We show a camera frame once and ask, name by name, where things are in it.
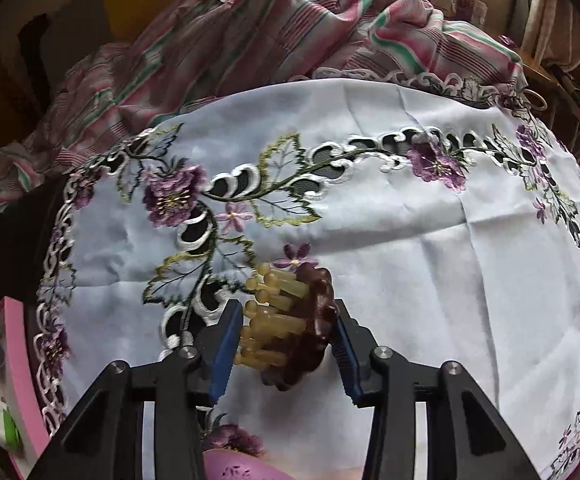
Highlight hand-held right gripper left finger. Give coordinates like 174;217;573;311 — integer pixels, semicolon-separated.
27;300;245;480

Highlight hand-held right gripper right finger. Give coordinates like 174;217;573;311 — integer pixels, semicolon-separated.
334;299;541;480

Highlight green and white case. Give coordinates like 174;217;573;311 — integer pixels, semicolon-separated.
0;400;25;453

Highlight white embroidered floral tablecloth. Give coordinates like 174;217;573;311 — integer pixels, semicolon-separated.
34;67;580;480

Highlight brown massage brush yellow bristles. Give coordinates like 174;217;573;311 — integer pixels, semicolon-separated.
234;261;338;392

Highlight beige curtain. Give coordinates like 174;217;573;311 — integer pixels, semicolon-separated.
510;0;580;66

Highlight pink cardboard carton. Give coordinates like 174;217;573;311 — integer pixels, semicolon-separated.
457;0;488;23

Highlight pink green striped bed sheet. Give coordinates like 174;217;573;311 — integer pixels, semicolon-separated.
0;0;526;261

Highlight pink cardboard box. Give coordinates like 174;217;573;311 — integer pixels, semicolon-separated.
0;297;53;480

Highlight grey yellow blue padded headboard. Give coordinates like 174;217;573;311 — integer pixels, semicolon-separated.
40;0;251;86

